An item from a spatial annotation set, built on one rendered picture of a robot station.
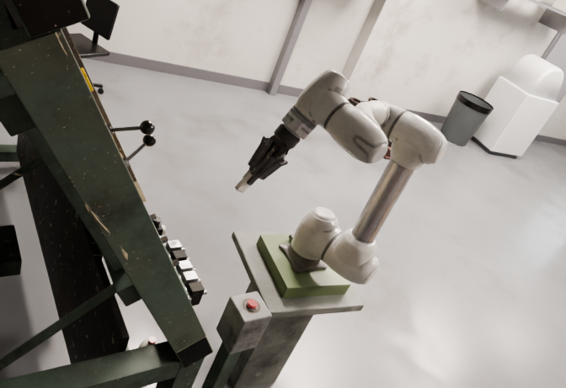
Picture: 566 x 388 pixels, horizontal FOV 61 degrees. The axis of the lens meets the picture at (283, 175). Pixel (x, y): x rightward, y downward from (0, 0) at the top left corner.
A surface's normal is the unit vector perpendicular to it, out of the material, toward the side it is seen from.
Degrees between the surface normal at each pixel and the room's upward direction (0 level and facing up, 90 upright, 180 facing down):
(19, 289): 0
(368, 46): 90
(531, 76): 80
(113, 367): 0
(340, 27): 90
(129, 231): 90
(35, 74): 90
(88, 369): 0
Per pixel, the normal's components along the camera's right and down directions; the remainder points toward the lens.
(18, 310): 0.35, -0.80
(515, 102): -0.88, -0.11
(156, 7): 0.37, 0.59
